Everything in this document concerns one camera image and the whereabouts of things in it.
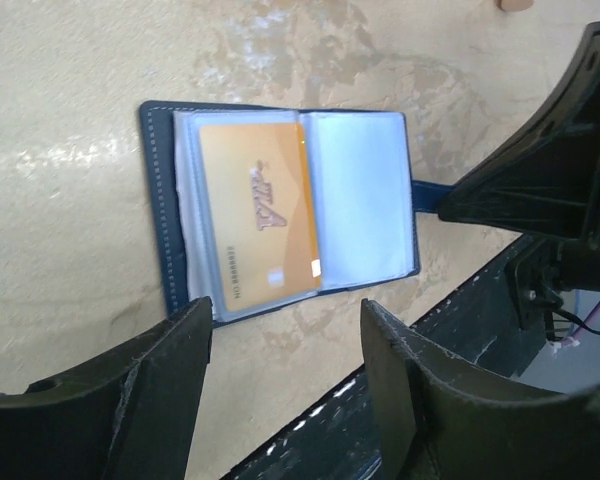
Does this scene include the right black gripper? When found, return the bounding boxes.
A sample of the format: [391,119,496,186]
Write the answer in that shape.
[438,22,600,250]

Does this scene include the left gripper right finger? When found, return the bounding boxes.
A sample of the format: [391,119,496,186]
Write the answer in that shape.
[360,300,600,479]

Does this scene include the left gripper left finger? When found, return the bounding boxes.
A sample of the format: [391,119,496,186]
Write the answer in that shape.
[0,298,212,479]

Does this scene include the blue leather card holder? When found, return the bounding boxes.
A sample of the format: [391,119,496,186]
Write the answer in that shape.
[139,101,449,325]

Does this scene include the gold VIP credit card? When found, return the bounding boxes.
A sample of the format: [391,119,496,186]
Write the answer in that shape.
[199,122,321,312]

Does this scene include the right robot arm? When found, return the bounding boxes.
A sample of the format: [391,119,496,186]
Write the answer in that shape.
[437,21,600,329]

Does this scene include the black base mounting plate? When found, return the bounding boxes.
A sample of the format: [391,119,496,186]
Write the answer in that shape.
[226,235,544,479]

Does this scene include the pink microphone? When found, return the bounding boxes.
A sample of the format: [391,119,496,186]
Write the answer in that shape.
[497,0,535,13]

